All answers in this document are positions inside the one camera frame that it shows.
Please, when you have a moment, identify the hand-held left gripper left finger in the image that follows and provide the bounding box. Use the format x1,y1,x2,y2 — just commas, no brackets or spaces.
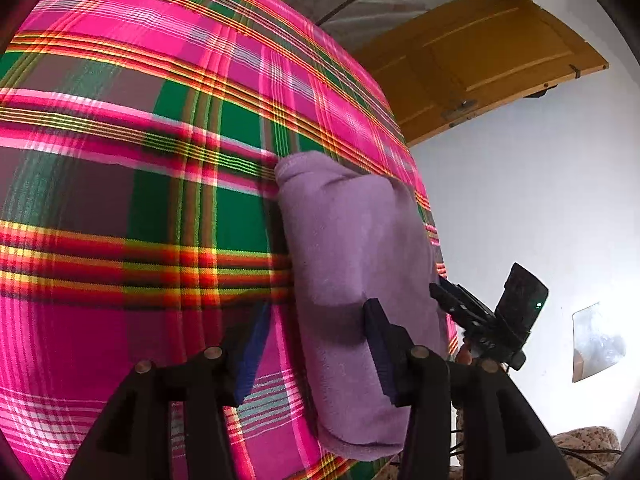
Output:
65,302,273,480

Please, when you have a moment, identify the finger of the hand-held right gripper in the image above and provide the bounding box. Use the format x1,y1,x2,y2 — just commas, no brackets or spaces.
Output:
429,283,481,331
439,274,496,324

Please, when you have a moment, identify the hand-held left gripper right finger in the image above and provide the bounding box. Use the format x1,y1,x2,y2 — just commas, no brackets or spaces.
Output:
362,299,576,480

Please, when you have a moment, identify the purple fleece garment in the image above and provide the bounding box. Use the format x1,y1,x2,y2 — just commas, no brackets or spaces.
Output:
274,150,451,461

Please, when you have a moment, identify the pink green plaid bed sheet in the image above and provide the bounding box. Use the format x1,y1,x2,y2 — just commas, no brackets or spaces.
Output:
0,0,458,480

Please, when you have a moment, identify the wooden door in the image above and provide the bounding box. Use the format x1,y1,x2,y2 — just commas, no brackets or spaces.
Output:
350,0,610,146

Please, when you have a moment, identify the metal door handle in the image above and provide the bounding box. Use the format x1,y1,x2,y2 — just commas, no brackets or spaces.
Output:
442,100,478,121

